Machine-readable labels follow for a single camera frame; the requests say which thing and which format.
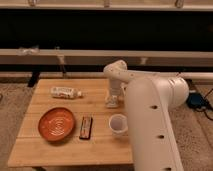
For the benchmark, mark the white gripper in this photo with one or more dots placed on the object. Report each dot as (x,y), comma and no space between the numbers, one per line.
(114,91)

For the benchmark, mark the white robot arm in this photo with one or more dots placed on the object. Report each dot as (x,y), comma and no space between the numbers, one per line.
(148,97)

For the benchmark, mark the white cup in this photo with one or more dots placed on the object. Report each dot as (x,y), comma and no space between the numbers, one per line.
(118,124)

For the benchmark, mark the dark rectangular box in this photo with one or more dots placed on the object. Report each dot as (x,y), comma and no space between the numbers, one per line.
(86,126)

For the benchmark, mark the white plastic bottle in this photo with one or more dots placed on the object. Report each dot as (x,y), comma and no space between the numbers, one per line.
(65,92)

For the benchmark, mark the orange round plate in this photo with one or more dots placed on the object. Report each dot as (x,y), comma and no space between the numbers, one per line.
(56,124)

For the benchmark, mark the blue power adapter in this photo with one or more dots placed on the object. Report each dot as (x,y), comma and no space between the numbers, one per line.
(195,100)

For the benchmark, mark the grey window ledge rail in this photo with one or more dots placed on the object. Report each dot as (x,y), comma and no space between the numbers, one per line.
(93,57)

